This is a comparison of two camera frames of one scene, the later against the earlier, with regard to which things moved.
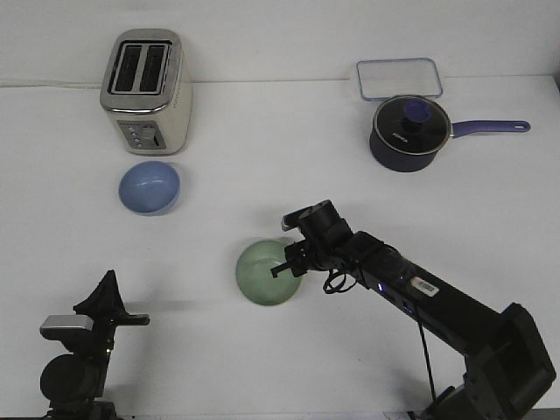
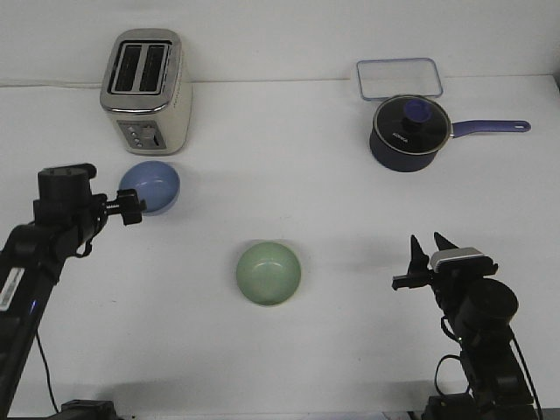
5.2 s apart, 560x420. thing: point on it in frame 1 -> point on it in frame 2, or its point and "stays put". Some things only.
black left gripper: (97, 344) -> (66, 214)
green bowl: (255, 277) stays put
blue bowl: (150, 188) stays put
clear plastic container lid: (385, 78) stays put
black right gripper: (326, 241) -> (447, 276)
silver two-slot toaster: (147, 92) stays put
